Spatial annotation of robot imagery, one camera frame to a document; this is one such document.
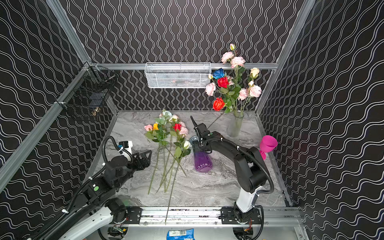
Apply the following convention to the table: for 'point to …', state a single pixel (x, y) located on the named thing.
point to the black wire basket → (88, 89)
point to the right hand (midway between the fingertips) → (200, 148)
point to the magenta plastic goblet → (267, 144)
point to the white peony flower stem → (165, 120)
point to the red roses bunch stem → (180, 130)
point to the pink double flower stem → (210, 88)
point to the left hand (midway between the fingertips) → (149, 153)
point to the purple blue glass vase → (203, 160)
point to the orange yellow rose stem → (157, 136)
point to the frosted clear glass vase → (234, 129)
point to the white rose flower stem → (179, 154)
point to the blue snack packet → (181, 234)
